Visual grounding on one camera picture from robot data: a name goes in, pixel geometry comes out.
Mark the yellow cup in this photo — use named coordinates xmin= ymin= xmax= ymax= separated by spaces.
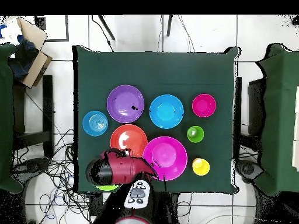
xmin=192 ymin=157 xmax=210 ymax=176

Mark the purple bowl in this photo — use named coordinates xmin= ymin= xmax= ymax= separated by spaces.
xmin=106 ymin=84 xmax=145 ymax=124

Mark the small pink bowl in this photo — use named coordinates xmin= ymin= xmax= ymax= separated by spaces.
xmin=192 ymin=93 xmax=217 ymax=118

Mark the green cloth side table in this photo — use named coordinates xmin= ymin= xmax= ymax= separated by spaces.
xmin=0 ymin=43 xmax=24 ymax=194
xmin=255 ymin=43 xmax=299 ymax=197

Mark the black chair frame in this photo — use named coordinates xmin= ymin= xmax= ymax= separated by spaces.
xmin=12 ymin=74 xmax=55 ymax=159
xmin=233 ymin=76 xmax=243 ymax=159

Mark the orange bowl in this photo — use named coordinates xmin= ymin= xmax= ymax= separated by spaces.
xmin=110 ymin=124 xmax=148 ymax=158

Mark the dark green tablecloth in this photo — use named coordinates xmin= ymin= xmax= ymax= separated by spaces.
xmin=72 ymin=44 xmax=241 ymax=194

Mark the green bowl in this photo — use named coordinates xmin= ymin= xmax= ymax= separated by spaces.
xmin=95 ymin=184 xmax=121 ymax=192

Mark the black tripod leg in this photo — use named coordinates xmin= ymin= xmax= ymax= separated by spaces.
xmin=97 ymin=15 xmax=116 ymax=41
xmin=166 ymin=14 xmax=174 ymax=37

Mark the cardboard box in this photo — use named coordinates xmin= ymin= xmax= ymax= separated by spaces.
xmin=8 ymin=16 xmax=53 ymax=89

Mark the large blue bowl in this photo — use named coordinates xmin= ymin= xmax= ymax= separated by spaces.
xmin=149 ymin=94 xmax=185 ymax=130

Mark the small translucent blue bowl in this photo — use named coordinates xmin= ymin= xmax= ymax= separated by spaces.
xmin=82 ymin=110 xmax=109 ymax=137

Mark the tangle of black cables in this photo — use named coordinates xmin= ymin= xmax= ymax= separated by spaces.
xmin=12 ymin=128 xmax=99 ymax=224

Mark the green cup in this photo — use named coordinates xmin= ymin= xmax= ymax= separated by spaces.
xmin=186 ymin=125 xmax=205 ymax=144

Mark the large pink bowl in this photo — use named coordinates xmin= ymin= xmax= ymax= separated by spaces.
xmin=142 ymin=136 xmax=188 ymax=182

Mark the dark blue bag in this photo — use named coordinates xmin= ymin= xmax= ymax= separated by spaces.
xmin=9 ymin=34 xmax=39 ymax=81

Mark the grey pedestal foot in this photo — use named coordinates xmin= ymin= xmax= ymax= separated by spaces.
xmin=235 ymin=159 xmax=265 ymax=184
xmin=11 ymin=157 xmax=51 ymax=181

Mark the black square frame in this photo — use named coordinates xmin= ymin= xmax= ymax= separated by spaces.
xmin=34 ymin=15 xmax=70 ymax=43

